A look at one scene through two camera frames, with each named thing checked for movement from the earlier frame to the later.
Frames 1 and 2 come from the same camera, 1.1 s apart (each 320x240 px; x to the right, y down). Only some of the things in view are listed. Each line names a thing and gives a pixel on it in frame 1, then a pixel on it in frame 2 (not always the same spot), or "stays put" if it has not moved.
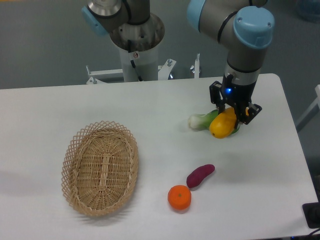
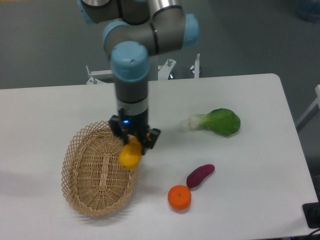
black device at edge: [312, 212] stays put
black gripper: [237, 96] -> [123, 125]
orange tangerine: [179, 197] stays put
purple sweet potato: [197, 175] stays put
